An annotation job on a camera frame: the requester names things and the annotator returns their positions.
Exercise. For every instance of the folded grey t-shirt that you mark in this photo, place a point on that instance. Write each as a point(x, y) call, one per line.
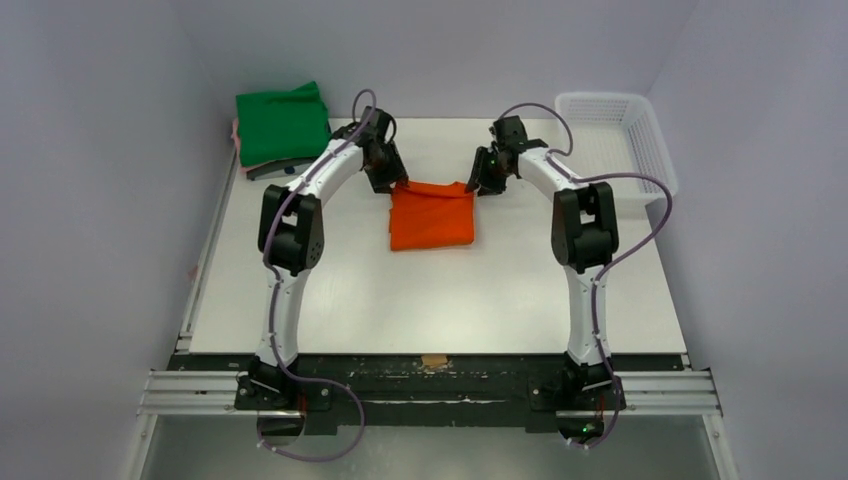
point(276, 169)

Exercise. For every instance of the brown tape piece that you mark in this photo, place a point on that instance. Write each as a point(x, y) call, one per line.
point(434, 362)

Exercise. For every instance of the folded green t-shirt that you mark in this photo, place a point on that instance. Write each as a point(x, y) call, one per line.
point(278, 125)

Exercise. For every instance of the white plastic basket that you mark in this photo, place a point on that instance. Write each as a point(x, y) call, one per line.
point(614, 132)

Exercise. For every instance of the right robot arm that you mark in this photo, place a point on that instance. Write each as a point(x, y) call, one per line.
point(584, 237)

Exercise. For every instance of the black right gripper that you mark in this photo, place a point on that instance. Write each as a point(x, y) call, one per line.
point(484, 168)

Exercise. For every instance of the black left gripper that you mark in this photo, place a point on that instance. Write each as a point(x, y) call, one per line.
point(385, 166)

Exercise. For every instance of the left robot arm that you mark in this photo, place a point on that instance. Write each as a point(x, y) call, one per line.
point(291, 236)

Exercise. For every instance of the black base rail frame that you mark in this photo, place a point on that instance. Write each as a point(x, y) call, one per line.
point(479, 391)

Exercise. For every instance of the orange t-shirt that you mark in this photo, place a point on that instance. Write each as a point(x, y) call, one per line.
point(430, 216)

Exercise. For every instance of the folded pink t-shirt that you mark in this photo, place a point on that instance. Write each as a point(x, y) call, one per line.
point(237, 142)

